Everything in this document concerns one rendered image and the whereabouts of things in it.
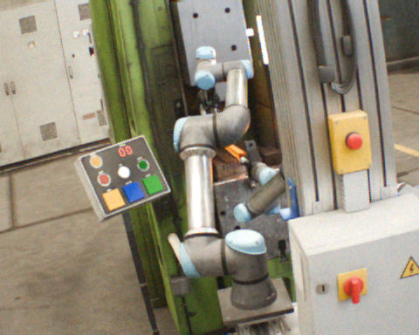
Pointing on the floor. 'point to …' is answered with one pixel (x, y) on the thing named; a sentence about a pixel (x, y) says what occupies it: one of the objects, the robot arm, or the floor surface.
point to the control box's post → (139, 269)
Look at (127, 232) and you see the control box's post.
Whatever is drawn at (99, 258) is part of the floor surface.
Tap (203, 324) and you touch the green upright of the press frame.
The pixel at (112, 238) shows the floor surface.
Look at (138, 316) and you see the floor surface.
